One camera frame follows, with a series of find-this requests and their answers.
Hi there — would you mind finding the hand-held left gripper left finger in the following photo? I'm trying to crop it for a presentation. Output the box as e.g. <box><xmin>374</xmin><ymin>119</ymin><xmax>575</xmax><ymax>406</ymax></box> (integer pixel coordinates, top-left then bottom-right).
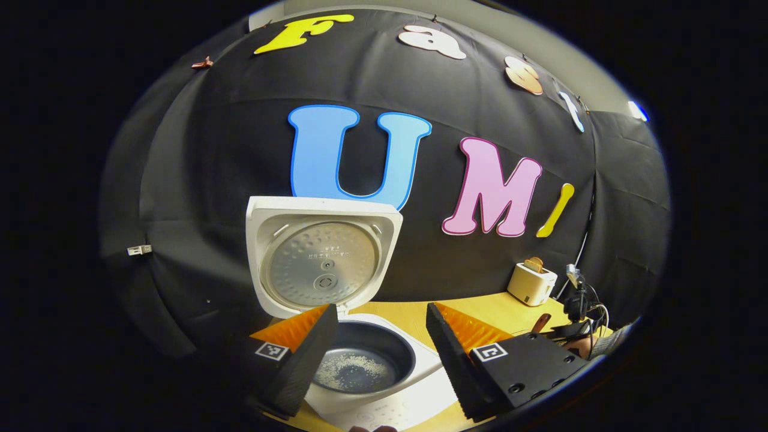
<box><xmin>234</xmin><ymin>303</ymin><xmax>340</xmax><ymax>419</ymax></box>

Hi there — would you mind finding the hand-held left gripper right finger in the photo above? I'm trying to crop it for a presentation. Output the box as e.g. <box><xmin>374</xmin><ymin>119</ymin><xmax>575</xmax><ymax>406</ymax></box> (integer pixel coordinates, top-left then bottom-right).
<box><xmin>426</xmin><ymin>302</ymin><xmax>592</xmax><ymax>424</ymax></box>

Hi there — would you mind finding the white rice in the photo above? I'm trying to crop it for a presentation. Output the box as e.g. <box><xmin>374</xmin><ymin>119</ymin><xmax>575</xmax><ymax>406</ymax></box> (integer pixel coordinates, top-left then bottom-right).
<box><xmin>313</xmin><ymin>353</ymin><xmax>386</xmax><ymax>392</ymax></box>

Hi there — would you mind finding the white rice cooker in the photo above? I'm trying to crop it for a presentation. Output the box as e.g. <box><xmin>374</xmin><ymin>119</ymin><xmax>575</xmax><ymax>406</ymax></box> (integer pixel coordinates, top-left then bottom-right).
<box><xmin>245</xmin><ymin>196</ymin><xmax>461</xmax><ymax>431</ymax></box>

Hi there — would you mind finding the white toaster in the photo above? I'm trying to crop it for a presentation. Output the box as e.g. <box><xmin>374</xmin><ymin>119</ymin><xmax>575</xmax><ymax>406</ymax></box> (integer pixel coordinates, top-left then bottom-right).
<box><xmin>507</xmin><ymin>262</ymin><xmax>559</xmax><ymax>307</ymax></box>

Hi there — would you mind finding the black backdrop cloth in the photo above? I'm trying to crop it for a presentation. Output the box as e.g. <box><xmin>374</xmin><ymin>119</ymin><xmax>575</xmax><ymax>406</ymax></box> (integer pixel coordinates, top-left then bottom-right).
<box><xmin>99</xmin><ymin>9</ymin><xmax>671</xmax><ymax>361</ymax></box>

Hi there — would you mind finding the white cable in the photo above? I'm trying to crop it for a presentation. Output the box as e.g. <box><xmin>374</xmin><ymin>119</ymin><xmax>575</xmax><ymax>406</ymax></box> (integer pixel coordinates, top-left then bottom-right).
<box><xmin>557</xmin><ymin>174</ymin><xmax>597</xmax><ymax>301</ymax></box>

